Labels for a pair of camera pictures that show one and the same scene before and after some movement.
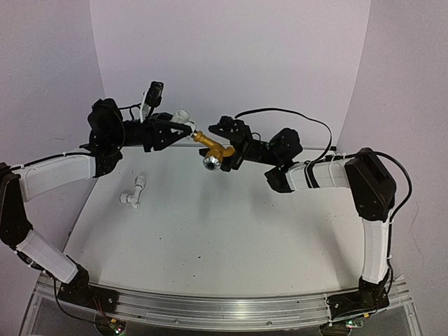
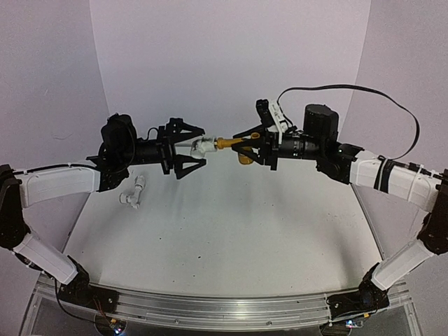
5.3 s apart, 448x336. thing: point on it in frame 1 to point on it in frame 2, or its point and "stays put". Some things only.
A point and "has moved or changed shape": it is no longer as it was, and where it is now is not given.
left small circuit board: [117, 325] stays put
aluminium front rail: [211, 311] stays put
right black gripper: [239, 135] to [267, 150]
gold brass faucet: [215, 154] has moved or changed shape
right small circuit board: [354, 323] stays put
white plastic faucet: [134, 199] stays put
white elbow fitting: [182, 116] to [199, 147]
